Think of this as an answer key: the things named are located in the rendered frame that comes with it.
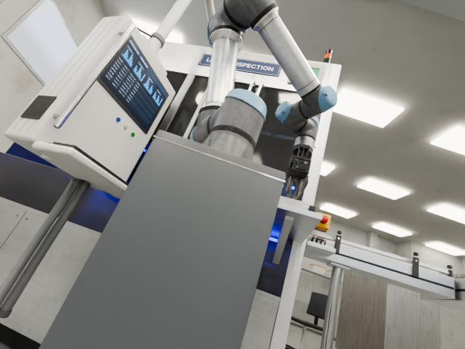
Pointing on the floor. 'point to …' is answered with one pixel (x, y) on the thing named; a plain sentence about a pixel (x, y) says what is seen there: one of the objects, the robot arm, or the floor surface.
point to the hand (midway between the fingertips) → (290, 199)
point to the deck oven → (385, 316)
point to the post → (297, 248)
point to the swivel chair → (317, 300)
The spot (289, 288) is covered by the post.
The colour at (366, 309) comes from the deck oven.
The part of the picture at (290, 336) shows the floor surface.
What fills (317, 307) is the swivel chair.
